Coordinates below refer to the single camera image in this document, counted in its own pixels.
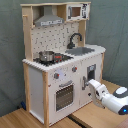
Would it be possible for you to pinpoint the white toy microwave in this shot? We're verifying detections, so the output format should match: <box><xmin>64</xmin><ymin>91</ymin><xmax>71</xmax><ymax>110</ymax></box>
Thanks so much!
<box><xmin>66</xmin><ymin>3</ymin><xmax>90</xmax><ymax>21</ymax></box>

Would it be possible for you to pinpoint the white oven door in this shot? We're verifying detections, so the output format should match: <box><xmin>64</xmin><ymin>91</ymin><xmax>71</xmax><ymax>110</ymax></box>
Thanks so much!
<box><xmin>48</xmin><ymin>73</ymin><xmax>84</xmax><ymax>125</ymax></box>

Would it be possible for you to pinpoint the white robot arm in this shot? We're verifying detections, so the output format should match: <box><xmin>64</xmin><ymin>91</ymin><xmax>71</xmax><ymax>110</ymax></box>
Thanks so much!
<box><xmin>89</xmin><ymin>79</ymin><xmax>128</xmax><ymax>115</ymax></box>

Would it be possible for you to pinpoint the wooden toy kitchen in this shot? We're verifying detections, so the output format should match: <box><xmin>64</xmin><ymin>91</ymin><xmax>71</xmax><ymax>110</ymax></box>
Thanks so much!
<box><xmin>22</xmin><ymin>2</ymin><xmax>105</xmax><ymax>128</ymax></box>

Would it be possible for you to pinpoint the silver toy pot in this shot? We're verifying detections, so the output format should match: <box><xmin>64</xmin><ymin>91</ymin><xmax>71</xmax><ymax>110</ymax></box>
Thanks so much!
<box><xmin>39</xmin><ymin>51</ymin><xmax>54</xmax><ymax>62</ymax></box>

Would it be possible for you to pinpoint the black toy stovetop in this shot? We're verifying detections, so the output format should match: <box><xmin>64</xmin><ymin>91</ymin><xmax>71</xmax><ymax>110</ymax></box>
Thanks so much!
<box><xmin>34</xmin><ymin>53</ymin><xmax>71</xmax><ymax>66</ymax></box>

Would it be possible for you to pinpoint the grey fabric backdrop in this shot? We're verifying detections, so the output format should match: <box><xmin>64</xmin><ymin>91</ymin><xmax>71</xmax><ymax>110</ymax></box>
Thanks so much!
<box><xmin>0</xmin><ymin>0</ymin><xmax>128</xmax><ymax>117</ymax></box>

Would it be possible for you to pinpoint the grey range hood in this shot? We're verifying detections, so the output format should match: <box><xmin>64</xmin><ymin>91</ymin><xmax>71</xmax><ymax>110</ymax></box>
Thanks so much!
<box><xmin>35</xmin><ymin>5</ymin><xmax>64</xmax><ymax>27</ymax></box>

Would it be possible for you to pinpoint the black toy faucet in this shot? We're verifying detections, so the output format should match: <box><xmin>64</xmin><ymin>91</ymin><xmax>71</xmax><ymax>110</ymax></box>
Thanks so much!
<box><xmin>67</xmin><ymin>33</ymin><xmax>82</xmax><ymax>49</ymax></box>

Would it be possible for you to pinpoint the grey toy sink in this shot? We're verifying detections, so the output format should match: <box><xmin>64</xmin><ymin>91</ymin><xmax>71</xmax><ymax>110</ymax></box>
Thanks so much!
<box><xmin>66</xmin><ymin>47</ymin><xmax>94</xmax><ymax>56</ymax></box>

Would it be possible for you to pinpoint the red stove knob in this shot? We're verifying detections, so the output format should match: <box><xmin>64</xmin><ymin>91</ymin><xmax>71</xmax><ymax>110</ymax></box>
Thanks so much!
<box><xmin>54</xmin><ymin>73</ymin><xmax>60</xmax><ymax>79</ymax></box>
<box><xmin>71</xmin><ymin>66</ymin><xmax>78</xmax><ymax>73</ymax></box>

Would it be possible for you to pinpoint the right red stove knob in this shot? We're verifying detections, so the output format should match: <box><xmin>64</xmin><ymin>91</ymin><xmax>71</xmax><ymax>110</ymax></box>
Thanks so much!
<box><xmin>71</xmin><ymin>66</ymin><xmax>78</xmax><ymax>73</ymax></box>

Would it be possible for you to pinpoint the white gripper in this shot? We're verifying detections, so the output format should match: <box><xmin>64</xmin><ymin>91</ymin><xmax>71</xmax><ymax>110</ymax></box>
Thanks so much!
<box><xmin>88</xmin><ymin>79</ymin><xmax>108</xmax><ymax>108</ymax></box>

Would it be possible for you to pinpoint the left red stove knob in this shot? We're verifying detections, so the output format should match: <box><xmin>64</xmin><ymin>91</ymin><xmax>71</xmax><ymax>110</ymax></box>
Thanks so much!
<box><xmin>54</xmin><ymin>73</ymin><xmax>60</xmax><ymax>79</ymax></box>

